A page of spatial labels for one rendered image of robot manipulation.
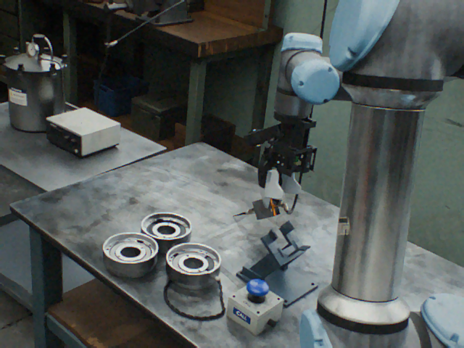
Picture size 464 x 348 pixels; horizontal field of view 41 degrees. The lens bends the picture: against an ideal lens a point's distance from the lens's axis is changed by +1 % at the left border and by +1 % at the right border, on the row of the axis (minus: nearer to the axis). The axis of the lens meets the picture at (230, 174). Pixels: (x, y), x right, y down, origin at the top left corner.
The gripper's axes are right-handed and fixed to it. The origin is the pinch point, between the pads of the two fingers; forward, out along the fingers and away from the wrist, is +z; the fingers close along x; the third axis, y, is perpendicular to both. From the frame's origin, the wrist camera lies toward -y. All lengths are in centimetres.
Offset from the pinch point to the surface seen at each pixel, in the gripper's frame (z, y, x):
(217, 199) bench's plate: 7.8, -17.8, 1.6
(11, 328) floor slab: 85, -95, -15
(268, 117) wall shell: 34, -120, 130
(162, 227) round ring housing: 6.9, -12.0, -19.4
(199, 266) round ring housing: 8.9, 1.9, -20.7
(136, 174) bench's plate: 7.3, -38.7, -7.4
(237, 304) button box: 7.0, 17.3, -25.3
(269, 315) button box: 8.0, 21.8, -21.7
